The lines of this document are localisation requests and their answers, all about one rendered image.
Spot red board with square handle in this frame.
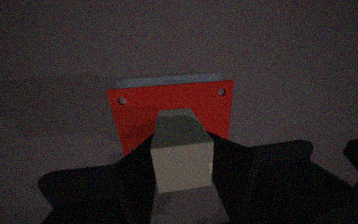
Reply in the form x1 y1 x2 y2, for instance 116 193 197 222
106 80 234 194

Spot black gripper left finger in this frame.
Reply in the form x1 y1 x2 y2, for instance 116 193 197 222
37 133 156 224

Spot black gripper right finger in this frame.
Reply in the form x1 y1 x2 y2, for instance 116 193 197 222
206 130 314 221

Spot grey base plate with posts and gold pins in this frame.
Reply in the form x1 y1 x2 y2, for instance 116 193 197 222
115 72 222 89

